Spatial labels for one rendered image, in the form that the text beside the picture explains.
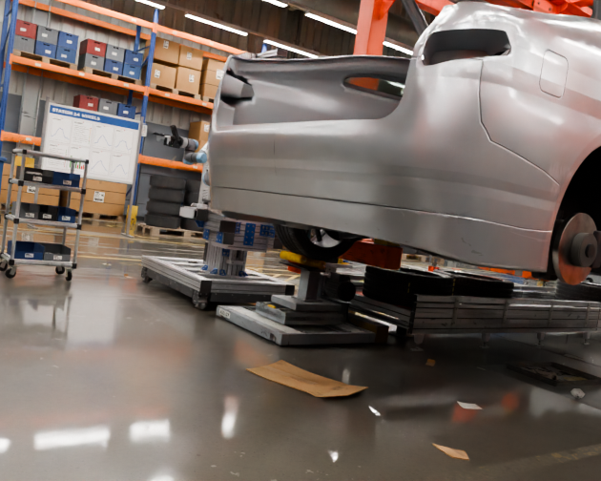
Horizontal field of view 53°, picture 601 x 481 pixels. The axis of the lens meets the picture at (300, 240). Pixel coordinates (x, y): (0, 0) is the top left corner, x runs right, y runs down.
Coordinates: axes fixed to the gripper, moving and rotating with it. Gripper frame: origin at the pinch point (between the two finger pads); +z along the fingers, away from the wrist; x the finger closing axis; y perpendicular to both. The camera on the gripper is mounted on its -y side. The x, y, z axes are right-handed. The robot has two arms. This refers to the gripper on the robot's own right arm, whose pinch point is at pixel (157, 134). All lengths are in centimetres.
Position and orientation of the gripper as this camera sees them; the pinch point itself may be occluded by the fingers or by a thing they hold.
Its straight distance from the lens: 453.0
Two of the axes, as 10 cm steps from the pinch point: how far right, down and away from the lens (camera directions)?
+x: -7.2, -2.7, 6.4
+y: -2.4, 9.6, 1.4
